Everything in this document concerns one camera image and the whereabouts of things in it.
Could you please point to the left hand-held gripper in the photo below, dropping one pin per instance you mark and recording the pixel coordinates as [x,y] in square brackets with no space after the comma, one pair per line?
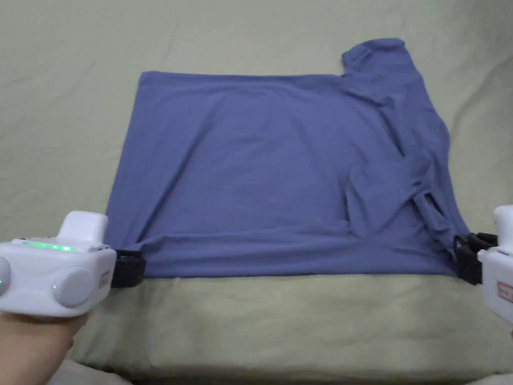
[48,276]

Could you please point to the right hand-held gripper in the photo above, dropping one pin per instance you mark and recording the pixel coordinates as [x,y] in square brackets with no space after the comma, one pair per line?
[499,272]

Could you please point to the blue shirt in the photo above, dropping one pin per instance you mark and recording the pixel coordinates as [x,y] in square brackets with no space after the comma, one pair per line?
[256,168]

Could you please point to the person's left forearm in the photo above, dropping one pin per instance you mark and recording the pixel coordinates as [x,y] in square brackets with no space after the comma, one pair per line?
[24,371]

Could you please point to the person's left hand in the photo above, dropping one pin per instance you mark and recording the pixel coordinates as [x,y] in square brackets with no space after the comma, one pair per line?
[36,333]

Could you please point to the bed with pale green sheet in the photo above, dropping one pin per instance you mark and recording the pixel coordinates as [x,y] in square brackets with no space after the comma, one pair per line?
[256,321]

